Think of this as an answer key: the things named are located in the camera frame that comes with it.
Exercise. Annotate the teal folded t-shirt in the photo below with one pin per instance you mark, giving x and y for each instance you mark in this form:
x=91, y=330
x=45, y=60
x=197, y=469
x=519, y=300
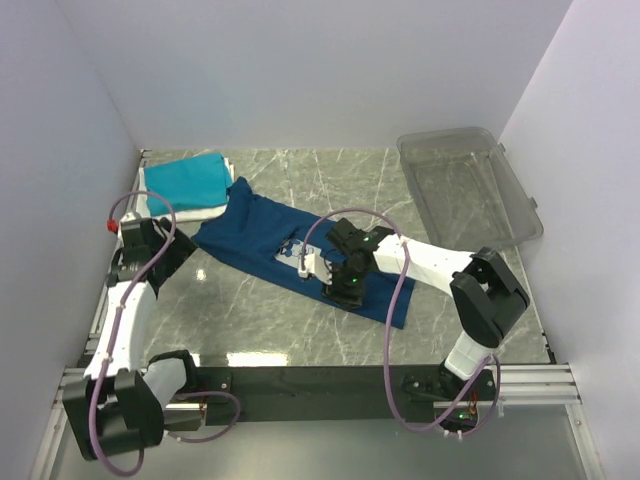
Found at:
x=187, y=185

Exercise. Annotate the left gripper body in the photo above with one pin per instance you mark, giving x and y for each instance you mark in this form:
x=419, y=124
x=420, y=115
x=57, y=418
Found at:
x=176, y=253

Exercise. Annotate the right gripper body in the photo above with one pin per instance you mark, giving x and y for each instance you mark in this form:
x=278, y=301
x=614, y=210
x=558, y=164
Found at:
x=348, y=284

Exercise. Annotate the white folded t-shirt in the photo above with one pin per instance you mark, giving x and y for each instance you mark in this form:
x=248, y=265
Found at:
x=200, y=215

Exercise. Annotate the black base beam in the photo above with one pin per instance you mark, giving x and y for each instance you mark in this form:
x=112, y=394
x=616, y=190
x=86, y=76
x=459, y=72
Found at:
x=287, y=393

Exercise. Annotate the dark blue t-shirt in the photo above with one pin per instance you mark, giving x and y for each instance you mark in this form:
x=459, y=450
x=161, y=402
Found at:
x=265, y=238

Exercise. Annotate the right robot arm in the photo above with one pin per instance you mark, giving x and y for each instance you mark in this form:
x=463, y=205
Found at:
x=488, y=297

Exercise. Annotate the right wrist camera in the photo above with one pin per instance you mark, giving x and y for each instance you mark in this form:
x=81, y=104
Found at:
x=312, y=265

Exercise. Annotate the clear plastic bin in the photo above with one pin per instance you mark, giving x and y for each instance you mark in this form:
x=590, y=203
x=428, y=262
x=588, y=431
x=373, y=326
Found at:
x=475, y=185

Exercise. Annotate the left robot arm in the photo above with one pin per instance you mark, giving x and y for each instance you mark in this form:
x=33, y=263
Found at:
x=115, y=406

